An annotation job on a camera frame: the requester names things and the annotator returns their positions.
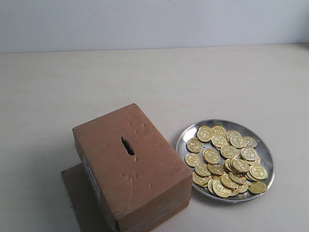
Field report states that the gold coin top middle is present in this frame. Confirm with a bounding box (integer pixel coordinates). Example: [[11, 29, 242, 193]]
[[212, 125, 227, 137]]

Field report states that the gold coin top left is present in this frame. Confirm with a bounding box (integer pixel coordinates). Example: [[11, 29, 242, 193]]
[[197, 125, 214, 143]]

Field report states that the brown cardboard box with slot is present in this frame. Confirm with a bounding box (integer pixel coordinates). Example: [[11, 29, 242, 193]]
[[61, 103, 192, 232]]

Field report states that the gold coin lower right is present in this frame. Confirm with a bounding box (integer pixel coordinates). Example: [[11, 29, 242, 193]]
[[248, 181, 267, 194]]

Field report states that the gold coin bottom left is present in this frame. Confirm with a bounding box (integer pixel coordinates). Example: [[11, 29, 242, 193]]
[[192, 172, 211, 186]]

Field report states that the gold coin front bottom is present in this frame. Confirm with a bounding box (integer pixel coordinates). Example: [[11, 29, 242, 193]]
[[212, 179, 231, 198]]

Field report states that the gold coin far left lower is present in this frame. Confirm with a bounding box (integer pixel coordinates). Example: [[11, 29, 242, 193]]
[[184, 153, 202, 167]]

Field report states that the silvery gold coin right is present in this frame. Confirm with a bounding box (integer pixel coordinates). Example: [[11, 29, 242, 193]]
[[240, 147, 258, 161]]

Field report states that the gold coin right edge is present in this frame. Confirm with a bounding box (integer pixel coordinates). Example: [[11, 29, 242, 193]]
[[249, 164, 268, 180]]

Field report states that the gold coin far left upper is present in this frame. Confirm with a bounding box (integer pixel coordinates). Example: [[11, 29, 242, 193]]
[[186, 137, 203, 153]]

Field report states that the gold coin centre upper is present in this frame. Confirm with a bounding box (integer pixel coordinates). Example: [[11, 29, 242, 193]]
[[211, 134, 228, 148]]

